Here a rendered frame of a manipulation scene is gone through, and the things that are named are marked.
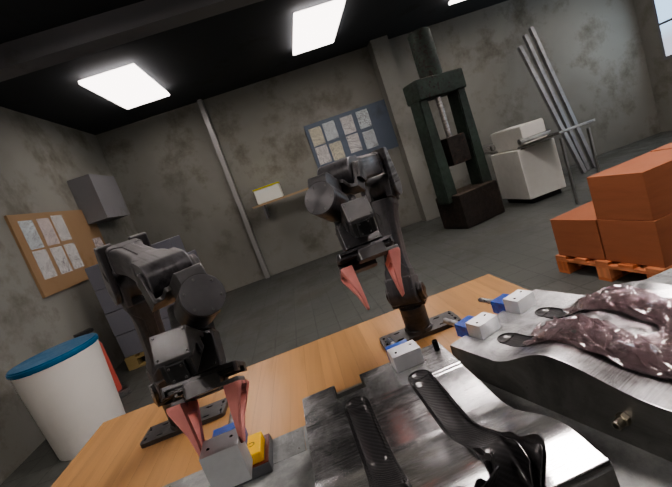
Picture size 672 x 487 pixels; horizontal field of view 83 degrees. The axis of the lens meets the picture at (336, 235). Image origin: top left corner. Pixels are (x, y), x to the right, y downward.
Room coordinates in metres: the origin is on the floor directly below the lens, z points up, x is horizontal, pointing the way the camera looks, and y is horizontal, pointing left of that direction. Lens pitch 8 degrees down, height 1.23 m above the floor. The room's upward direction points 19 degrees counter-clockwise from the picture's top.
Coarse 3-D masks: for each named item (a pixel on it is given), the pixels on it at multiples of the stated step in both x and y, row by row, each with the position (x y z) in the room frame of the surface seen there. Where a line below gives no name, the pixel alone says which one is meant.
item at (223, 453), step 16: (224, 432) 0.50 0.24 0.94; (208, 448) 0.46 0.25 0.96; (224, 448) 0.45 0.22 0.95; (240, 448) 0.45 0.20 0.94; (208, 464) 0.44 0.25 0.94; (224, 464) 0.44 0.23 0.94; (240, 464) 0.45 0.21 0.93; (208, 480) 0.44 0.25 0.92; (224, 480) 0.44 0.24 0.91; (240, 480) 0.45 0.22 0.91
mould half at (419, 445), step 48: (384, 384) 0.57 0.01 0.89; (480, 384) 0.50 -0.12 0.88; (336, 432) 0.50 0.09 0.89; (384, 432) 0.47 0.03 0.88; (432, 432) 0.44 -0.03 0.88; (528, 432) 0.34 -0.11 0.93; (576, 432) 0.31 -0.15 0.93; (336, 480) 0.42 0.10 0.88; (432, 480) 0.32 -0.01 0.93; (576, 480) 0.27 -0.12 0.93
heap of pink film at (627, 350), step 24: (624, 288) 0.56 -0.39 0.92; (624, 312) 0.52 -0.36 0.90; (648, 312) 0.50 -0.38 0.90; (552, 336) 0.52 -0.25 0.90; (576, 336) 0.50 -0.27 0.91; (600, 336) 0.47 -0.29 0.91; (624, 336) 0.46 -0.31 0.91; (648, 336) 0.47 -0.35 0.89; (624, 360) 0.44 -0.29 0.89; (648, 360) 0.43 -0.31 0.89
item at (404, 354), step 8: (392, 344) 0.67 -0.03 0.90; (400, 344) 0.63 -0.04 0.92; (408, 344) 0.62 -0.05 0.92; (416, 344) 0.61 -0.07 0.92; (392, 352) 0.61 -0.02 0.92; (400, 352) 0.60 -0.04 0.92; (408, 352) 0.60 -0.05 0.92; (416, 352) 0.60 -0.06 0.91; (392, 360) 0.60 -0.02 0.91; (400, 360) 0.59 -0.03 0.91; (408, 360) 0.60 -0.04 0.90; (416, 360) 0.60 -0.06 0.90; (424, 360) 0.60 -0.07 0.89; (400, 368) 0.59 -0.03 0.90; (408, 368) 0.60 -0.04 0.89
